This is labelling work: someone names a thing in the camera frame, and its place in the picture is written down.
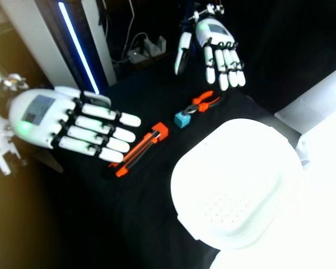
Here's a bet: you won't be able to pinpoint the white column with dark panel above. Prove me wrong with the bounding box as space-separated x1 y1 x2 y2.
0 0 118 98

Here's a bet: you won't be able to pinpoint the grey U-shaped bracket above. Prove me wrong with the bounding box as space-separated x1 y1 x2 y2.
143 35 167 57

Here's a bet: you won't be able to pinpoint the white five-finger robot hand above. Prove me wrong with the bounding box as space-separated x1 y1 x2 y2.
7 85 142 164
174 17 246 92

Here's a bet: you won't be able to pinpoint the orange-handled pliers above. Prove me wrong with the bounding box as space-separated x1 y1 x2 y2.
184 90 221 115

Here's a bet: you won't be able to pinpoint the blue-white light strip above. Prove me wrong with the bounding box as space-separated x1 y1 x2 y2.
57 1 100 95

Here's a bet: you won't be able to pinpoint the grey power adapter box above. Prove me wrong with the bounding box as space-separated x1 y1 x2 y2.
128 49 155 64

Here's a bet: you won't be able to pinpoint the thin white cable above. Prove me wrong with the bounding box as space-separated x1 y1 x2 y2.
110 31 149 64

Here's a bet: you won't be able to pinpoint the black table cloth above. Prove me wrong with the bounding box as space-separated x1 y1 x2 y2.
43 53 300 269

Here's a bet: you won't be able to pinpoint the white perforated plastic tray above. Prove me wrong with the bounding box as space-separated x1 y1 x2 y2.
170 118 305 250

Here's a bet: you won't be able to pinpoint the small blue cube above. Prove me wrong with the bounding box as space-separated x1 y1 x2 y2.
174 110 192 129

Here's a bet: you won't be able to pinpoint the white sheet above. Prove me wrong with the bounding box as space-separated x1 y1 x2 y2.
209 61 336 269

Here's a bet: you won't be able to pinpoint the orange black utility knife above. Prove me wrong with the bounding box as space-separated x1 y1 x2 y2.
102 122 170 179

